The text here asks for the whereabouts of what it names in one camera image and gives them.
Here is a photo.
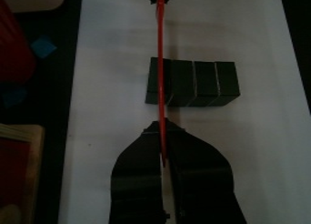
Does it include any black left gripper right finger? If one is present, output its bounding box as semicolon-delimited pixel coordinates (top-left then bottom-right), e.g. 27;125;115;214
165;117;248;224

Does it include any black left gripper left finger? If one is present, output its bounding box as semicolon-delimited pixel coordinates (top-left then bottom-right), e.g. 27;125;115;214
108;119;168;224

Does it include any red toy knife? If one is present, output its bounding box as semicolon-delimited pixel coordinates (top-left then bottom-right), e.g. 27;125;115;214
155;0;169;168

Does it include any dark green sushi roll piece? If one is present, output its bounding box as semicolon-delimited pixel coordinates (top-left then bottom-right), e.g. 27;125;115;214
167;59;197;107
144;56;173;106
208;61;241;107
187;61;223;107

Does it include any white plastic cutting board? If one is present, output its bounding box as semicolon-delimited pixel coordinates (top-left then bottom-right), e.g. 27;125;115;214
57;0;311;224

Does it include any beige plastic plate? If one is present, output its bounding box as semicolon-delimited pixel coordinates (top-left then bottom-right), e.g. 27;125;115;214
0;0;65;14

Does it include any light blue square piece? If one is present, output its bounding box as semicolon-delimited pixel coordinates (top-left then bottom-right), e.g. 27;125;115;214
29;35;59;59

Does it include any red plastic cup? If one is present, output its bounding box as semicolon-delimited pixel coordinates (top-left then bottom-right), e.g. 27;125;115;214
0;0;39;84

